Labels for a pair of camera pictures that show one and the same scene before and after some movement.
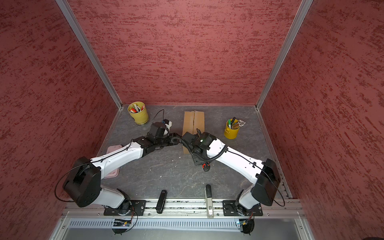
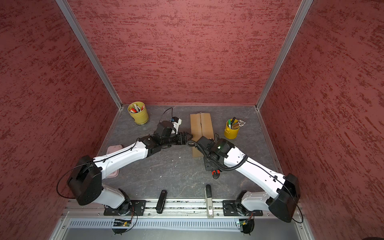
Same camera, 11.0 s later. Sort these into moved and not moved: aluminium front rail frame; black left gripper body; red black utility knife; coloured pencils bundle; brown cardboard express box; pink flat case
Moved: brown cardboard express box; red black utility knife
Not moved: coloured pencils bundle; aluminium front rail frame; black left gripper body; pink flat case
